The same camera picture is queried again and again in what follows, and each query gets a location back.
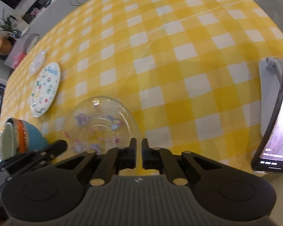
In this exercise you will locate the pink plastic storage box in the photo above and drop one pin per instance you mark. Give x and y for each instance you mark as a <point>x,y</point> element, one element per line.
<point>18,59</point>

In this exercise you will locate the green ceramic bowl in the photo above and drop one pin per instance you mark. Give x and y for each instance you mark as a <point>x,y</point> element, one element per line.
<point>8,141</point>

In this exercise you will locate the green plant in blue vase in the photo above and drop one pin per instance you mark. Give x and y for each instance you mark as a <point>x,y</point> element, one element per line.
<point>14,33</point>

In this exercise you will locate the small white fruit-print plate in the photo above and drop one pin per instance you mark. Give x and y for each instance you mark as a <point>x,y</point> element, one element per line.
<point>37,62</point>

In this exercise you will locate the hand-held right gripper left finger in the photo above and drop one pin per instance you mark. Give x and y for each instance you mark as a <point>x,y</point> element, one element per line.
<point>132,155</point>

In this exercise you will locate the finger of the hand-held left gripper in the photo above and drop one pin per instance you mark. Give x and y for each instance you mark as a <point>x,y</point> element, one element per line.
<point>30,168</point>
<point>59,147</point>

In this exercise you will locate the clear glass patterned plate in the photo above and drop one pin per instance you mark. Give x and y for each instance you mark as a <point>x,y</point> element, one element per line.
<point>96,122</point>

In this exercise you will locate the pink photo card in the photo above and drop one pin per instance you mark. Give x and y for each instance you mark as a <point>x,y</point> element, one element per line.
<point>35,11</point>

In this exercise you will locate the white plate with fruit drawings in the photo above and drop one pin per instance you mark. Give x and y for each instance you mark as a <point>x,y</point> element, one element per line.
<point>46,89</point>

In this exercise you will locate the grey round stool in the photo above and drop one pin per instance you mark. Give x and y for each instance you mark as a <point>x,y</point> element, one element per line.
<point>32,42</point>

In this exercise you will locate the gold round vase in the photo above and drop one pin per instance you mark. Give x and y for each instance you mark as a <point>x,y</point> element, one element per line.
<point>3,46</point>

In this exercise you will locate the blue steel-lined bowl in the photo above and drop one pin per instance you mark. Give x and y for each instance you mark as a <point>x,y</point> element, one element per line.
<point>35,134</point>

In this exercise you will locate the white drawing card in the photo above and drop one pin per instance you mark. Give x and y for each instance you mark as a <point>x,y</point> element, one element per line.
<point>22,24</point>

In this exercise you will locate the black smartphone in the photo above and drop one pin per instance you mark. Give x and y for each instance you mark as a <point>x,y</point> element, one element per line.
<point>280,134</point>

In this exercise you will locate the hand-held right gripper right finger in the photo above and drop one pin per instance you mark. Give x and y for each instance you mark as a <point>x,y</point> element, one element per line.
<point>145,155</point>

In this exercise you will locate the orange steel-lined bowl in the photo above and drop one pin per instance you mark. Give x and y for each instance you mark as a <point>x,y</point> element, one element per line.
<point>21,134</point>

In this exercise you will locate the white marble television console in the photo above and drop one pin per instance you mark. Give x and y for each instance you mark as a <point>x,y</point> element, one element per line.
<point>56,16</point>

